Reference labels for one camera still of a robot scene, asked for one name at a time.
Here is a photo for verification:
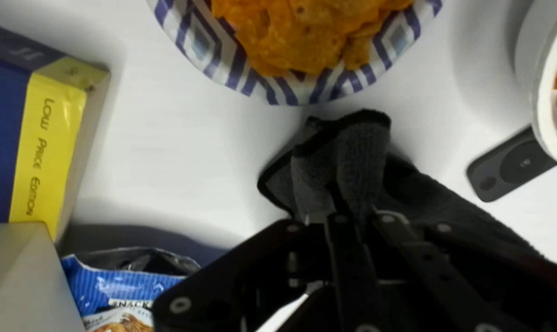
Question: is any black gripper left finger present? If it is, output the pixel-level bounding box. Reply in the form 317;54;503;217
324;215;387;332

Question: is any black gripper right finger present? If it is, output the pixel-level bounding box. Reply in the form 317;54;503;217
372;211;532;332

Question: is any blue snack bag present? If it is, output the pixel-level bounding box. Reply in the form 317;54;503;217
60;248;199;332

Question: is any patterned bowl of orange chips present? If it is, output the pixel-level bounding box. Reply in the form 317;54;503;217
145;0;444;106

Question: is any small box of colourful blocks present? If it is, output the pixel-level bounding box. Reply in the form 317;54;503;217
0;224;84;332

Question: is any blue and yellow book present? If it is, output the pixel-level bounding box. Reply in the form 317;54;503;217
0;28;108;241

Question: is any black spatula with metal handle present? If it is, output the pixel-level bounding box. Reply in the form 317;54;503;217
466;128;557;204

